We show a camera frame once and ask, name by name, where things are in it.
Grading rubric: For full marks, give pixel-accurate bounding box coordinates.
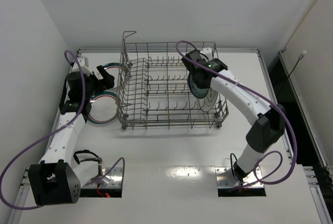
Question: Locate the green blue floral plate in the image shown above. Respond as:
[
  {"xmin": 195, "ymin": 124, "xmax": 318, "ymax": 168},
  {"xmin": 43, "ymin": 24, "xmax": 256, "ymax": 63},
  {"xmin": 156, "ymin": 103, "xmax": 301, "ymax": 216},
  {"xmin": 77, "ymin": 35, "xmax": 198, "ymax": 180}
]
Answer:
[{"xmin": 187, "ymin": 74, "xmax": 211, "ymax": 99}]

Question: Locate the white plate with grey pattern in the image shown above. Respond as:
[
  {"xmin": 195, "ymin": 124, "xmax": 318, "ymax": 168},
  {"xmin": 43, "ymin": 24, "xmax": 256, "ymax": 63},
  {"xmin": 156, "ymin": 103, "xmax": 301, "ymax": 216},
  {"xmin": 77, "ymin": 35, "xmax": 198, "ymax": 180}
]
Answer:
[{"xmin": 198, "ymin": 89, "xmax": 219, "ymax": 113}]

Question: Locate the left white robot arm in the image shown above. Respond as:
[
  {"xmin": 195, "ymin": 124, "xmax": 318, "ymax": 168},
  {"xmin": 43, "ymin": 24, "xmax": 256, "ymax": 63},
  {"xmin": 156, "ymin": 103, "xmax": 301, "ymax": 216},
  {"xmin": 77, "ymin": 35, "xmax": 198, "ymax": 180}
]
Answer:
[{"xmin": 28, "ymin": 65, "xmax": 114, "ymax": 206}]

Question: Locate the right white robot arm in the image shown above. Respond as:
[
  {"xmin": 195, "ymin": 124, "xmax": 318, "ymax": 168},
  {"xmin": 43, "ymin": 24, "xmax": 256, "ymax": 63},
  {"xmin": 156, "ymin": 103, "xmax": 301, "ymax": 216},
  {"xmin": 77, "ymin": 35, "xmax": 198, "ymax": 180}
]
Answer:
[{"xmin": 182, "ymin": 50, "xmax": 285, "ymax": 182}]

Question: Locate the far green red rimmed plate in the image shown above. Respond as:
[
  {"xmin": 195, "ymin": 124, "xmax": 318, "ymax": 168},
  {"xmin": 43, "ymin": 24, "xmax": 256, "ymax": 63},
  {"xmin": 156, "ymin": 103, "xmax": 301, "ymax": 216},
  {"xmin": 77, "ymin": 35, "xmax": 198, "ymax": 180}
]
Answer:
[{"xmin": 103, "ymin": 62, "xmax": 131, "ymax": 90}]

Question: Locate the green red rimmed plate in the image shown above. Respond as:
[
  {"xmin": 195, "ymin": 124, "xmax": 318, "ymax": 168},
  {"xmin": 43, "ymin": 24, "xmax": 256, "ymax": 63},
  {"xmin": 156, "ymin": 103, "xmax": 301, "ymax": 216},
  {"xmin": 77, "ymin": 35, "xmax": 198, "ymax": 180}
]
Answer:
[
  {"xmin": 88, "ymin": 91, "xmax": 117, "ymax": 125},
  {"xmin": 103, "ymin": 62, "xmax": 131, "ymax": 90}
]

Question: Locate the near green red rimmed plate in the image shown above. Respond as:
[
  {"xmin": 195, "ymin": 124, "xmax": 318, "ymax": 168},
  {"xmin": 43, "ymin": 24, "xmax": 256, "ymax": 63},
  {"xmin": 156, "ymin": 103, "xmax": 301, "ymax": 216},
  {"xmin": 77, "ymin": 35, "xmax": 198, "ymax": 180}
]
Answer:
[{"xmin": 88, "ymin": 91, "xmax": 117, "ymax": 125}]

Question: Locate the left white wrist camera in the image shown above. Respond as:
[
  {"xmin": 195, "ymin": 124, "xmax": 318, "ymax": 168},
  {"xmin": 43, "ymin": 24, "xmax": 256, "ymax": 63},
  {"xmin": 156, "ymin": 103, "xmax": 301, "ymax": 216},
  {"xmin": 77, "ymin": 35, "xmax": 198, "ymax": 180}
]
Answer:
[{"xmin": 72, "ymin": 56, "xmax": 91, "ymax": 75}]

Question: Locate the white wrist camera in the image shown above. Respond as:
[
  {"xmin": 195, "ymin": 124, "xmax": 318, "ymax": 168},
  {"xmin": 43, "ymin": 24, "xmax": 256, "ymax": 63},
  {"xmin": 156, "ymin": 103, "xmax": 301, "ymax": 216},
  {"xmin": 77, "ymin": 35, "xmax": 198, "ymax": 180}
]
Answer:
[
  {"xmin": 199, "ymin": 47, "xmax": 214, "ymax": 57},
  {"xmin": 72, "ymin": 56, "xmax": 91, "ymax": 75}
]

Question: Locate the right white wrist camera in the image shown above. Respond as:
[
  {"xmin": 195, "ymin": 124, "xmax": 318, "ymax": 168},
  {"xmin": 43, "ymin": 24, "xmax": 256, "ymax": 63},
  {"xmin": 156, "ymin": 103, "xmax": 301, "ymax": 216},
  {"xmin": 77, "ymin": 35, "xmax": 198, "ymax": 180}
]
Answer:
[{"xmin": 199, "ymin": 47, "xmax": 214, "ymax": 57}]

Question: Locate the grey wire dish rack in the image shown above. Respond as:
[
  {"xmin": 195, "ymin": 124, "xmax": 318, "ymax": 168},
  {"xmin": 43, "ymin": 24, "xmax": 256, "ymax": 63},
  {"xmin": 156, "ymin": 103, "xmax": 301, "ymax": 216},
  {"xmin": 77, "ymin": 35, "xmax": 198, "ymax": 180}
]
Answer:
[{"xmin": 116, "ymin": 31, "xmax": 229, "ymax": 130}]

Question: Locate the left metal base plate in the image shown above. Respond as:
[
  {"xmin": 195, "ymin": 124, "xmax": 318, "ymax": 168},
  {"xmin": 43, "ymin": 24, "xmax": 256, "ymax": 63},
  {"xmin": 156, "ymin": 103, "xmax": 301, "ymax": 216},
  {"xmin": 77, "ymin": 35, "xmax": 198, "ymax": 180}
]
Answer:
[{"xmin": 83, "ymin": 167, "xmax": 124, "ymax": 190}]

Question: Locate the metal base plate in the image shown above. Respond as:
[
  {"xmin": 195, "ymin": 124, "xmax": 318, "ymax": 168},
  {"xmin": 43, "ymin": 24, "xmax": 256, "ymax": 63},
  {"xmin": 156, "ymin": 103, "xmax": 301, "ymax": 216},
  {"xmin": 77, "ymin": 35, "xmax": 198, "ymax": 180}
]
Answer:
[
  {"xmin": 215, "ymin": 167, "xmax": 264, "ymax": 189},
  {"xmin": 83, "ymin": 167, "xmax": 124, "ymax": 190}
]

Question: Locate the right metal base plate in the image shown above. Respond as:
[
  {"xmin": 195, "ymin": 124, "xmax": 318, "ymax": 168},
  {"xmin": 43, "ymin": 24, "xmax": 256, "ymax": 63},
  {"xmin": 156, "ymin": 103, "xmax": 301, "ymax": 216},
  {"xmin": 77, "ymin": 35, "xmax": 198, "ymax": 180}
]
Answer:
[{"xmin": 215, "ymin": 167, "xmax": 264, "ymax": 189}]

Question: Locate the black hanging usb cable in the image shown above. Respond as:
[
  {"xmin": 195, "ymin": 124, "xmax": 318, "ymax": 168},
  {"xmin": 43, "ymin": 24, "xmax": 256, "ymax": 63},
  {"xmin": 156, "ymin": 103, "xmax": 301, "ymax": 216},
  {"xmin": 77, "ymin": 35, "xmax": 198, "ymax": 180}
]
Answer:
[{"xmin": 274, "ymin": 50, "xmax": 308, "ymax": 100}]

